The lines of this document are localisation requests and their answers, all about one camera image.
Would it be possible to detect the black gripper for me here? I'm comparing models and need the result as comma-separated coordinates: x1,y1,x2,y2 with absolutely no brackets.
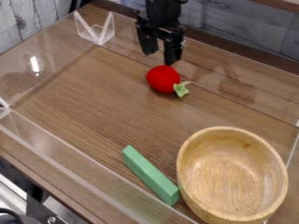
135,0,187,66

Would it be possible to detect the red plush fruit green stem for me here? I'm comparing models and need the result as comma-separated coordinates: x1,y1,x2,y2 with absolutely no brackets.
146,66,190,98

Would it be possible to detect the green rectangular block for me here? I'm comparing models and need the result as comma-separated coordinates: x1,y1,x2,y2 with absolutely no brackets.
121,145,180,206

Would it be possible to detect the wooden bowl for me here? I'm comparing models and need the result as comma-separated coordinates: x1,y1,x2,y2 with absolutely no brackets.
176,126,288,224

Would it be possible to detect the clear acrylic triangle bracket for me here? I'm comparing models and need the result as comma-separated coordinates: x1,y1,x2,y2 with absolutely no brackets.
73,10,116,46

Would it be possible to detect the clear acrylic enclosure wall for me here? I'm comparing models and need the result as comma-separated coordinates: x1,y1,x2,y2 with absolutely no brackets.
0,6,299,224

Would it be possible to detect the black metal frame bracket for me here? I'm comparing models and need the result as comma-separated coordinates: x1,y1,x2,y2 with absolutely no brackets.
25,185,75,224

